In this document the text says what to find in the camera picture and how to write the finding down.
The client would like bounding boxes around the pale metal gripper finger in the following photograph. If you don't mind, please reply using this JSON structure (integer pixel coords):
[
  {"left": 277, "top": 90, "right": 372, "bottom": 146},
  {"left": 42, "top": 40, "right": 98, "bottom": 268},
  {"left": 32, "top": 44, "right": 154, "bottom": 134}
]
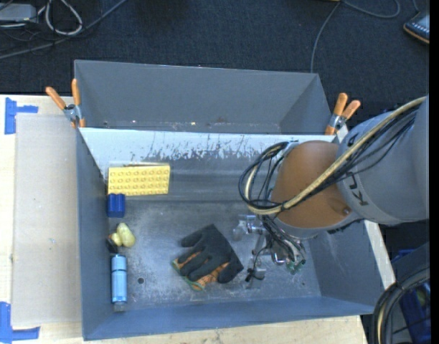
[
  {"left": 232, "top": 214, "right": 258, "bottom": 242},
  {"left": 245, "top": 267, "right": 268, "bottom": 290}
]

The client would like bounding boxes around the black glove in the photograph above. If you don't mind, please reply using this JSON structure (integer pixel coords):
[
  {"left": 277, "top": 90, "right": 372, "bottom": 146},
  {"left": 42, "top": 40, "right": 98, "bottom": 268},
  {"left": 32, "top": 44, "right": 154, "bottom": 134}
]
[{"left": 179, "top": 224, "right": 245, "bottom": 285}]

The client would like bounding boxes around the orange and green mesh cloth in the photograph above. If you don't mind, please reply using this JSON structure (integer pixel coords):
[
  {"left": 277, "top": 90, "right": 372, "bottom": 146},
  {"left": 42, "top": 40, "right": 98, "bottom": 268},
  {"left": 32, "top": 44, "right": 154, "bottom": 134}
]
[{"left": 171, "top": 250, "right": 232, "bottom": 292}]

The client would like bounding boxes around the yellow studded flat block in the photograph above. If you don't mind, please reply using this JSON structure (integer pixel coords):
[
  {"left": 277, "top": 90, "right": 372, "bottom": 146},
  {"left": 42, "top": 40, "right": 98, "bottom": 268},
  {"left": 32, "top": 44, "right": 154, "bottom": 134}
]
[{"left": 107, "top": 163, "right": 171, "bottom": 197}]

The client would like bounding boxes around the yellow toy duck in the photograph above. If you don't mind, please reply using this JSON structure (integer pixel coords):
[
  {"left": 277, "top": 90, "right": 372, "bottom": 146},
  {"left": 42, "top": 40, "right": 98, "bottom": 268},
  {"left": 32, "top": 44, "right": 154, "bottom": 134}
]
[{"left": 110, "top": 221, "right": 137, "bottom": 249}]

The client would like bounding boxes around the blue plastic cup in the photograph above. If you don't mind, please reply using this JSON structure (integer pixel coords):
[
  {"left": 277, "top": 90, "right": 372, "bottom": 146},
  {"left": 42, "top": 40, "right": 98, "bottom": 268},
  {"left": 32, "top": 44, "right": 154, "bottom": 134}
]
[{"left": 105, "top": 193, "right": 127, "bottom": 219}]

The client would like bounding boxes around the grey metal bin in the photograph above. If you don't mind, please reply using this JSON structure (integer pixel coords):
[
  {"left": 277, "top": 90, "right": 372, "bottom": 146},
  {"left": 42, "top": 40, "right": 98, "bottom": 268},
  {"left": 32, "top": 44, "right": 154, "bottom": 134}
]
[{"left": 72, "top": 59, "right": 397, "bottom": 342}]

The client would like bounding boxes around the pale blue metal cylinder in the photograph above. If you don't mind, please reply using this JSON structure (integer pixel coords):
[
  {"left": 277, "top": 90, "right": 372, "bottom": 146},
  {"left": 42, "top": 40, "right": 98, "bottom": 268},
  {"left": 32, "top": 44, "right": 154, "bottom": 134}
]
[{"left": 110, "top": 253, "right": 128, "bottom": 313}]

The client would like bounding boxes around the pale flat board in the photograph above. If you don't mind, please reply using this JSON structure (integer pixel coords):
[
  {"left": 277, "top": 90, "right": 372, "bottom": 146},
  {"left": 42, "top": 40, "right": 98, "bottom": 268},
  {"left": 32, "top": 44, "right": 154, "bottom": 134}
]
[{"left": 10, "top": 113, "right": 85, "bottom": 328}]

